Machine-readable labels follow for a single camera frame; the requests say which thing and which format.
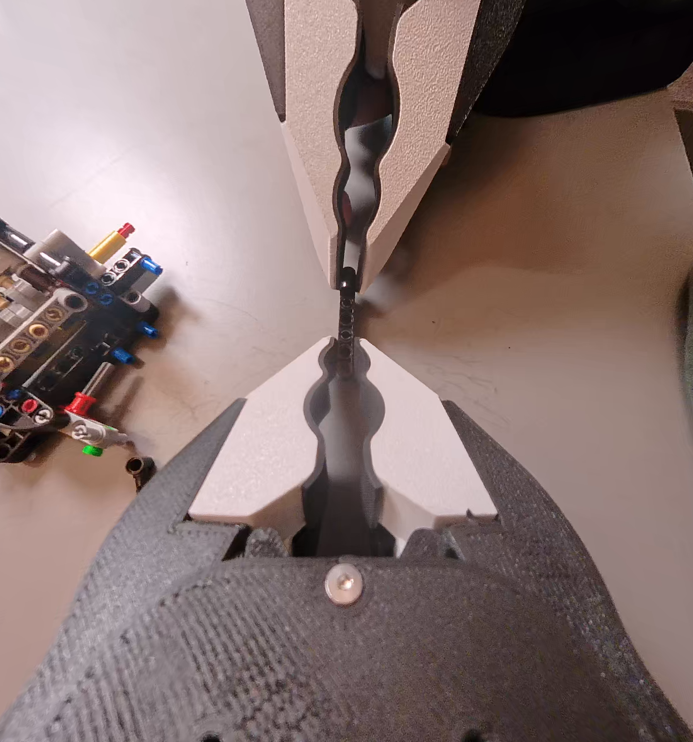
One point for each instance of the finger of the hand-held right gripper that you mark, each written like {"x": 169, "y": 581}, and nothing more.
{"x": 427, "y": 104}
{"x": 312, "y": 87}

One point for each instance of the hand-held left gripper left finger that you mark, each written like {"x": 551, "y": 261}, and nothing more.
{"x": 254, "y": 452}

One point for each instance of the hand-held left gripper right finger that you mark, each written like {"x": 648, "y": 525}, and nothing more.
{"x": 433, "y": 458}

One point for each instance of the dark brown lego pin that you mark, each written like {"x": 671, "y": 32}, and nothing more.
{"x": 140, "y": 465}

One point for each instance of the black lego beam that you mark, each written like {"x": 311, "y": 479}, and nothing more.
{"x": 347, "y": 319}

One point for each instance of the lego engine assembly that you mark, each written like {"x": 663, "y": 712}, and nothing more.
{"x": 51, "y": 359}

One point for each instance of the black padded chair seat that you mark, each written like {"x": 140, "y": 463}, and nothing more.
{"x": 584, "y": 52}

